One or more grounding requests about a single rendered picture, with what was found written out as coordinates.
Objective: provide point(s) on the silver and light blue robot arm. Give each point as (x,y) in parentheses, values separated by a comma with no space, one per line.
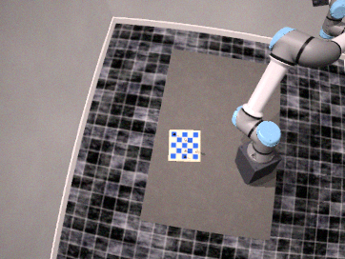
(289,46)

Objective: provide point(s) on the blue and cream chessboard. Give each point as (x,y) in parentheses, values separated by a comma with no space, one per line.
(177,144)

